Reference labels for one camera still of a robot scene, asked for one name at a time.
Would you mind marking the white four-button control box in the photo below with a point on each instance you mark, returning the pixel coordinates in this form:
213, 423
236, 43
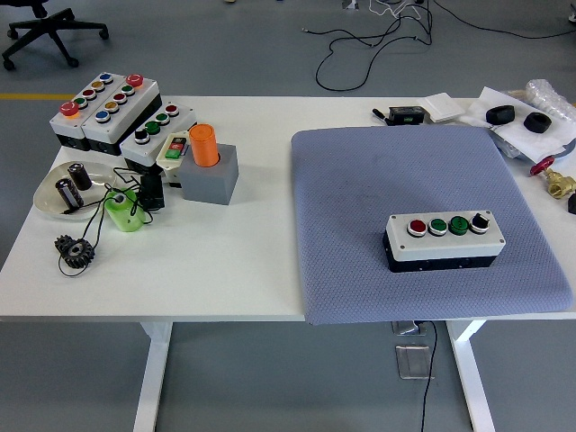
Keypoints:
445, 248

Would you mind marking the five-button box with red stop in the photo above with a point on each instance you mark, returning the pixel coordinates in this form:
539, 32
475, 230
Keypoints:
135, 102

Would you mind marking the five-button box with orange-ringed stop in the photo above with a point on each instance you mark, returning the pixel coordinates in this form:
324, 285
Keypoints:
65, 126

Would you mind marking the grey-blue textured mat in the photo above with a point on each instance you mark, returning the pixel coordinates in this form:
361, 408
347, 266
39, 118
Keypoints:
360, 189

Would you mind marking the grey block with hole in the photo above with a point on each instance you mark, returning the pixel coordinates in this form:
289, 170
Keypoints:
207, 184

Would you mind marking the orange cylinder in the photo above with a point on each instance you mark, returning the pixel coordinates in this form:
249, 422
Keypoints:
203, 146

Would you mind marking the small black adapter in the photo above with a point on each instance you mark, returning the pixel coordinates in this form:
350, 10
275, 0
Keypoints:
152, 191

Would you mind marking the black device green label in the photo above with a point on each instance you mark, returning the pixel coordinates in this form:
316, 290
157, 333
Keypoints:
405, 116

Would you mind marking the green plastic cylinder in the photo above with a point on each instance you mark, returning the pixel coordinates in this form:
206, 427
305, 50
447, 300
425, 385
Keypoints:
128, 218

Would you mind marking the metal floor outlet box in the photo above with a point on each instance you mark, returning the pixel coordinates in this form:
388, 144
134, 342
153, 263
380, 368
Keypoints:
407, 328

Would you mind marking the white control box black knob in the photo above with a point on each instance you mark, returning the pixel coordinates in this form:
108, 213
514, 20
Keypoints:
130, 151

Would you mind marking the metal floor outlet plate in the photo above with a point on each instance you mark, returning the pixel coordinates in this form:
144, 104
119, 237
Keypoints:
411, 362

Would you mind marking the white table leg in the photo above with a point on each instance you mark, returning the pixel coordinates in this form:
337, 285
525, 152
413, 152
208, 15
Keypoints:
153, 373
470, 373

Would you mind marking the brown capacitor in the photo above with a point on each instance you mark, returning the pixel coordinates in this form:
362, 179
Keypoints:
81, 177

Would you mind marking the black grey capacitor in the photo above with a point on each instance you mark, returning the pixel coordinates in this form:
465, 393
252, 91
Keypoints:
69, 194

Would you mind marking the black bevel gear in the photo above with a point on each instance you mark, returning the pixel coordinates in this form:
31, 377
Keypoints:
67, 252

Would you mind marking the clear plastic bag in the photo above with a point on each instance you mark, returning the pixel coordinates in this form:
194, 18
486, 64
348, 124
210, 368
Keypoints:
508, 150

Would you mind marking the clear shallow bowl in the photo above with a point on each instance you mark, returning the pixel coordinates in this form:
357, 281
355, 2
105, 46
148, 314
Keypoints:
49, 194

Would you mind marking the white paper sheet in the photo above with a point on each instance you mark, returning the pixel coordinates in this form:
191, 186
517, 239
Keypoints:
517, 135

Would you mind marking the bubble wrap roll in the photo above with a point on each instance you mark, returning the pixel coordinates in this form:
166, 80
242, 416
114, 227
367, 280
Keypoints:
544, 96

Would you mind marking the small black fitting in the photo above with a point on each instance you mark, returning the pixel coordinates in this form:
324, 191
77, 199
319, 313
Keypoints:
572, 202

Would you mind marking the black office chair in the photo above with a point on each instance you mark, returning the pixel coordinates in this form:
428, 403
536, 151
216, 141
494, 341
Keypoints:
42, 22

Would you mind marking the cream red-green switch box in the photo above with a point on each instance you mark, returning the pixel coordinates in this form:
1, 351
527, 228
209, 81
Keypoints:
168, 167

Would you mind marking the white flat switch plate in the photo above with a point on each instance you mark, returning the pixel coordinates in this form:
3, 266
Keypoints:
443, 107

